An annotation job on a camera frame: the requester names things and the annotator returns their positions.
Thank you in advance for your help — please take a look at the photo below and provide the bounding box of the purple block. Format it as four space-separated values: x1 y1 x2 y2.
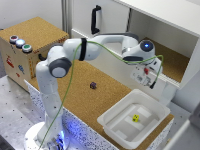
89 82 98 90

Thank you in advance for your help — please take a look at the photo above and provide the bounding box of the white cabinet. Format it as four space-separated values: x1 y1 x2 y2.
68 0 200 114

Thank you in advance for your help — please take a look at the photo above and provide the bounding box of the black drawer handle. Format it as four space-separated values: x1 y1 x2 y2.
37 53 48 62

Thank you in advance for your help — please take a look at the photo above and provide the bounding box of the green cable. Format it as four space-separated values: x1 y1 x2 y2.
37 38 165 150

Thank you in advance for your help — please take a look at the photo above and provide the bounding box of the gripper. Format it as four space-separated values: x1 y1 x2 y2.
130 55 165 89

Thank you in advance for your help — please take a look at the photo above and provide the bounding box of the red button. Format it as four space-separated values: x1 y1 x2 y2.
9 34 20 45

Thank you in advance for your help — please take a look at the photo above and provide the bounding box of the yellow block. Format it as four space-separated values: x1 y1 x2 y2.
132 114 140 122

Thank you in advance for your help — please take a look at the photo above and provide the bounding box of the white plastic box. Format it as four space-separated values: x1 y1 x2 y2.
96 88 171 150

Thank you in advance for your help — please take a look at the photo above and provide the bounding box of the blue button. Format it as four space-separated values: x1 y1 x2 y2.
15 38 27 49

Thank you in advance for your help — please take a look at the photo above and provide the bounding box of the white sliding door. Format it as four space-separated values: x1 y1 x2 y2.
71 0 132 39

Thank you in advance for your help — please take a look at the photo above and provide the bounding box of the black door handle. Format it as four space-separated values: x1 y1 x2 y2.
90 4 102 36

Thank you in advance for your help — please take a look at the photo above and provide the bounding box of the green button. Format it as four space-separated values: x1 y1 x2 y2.
21 43 33 54

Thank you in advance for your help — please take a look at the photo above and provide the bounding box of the wooden drawer box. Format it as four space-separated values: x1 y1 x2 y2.
0 16 71 92

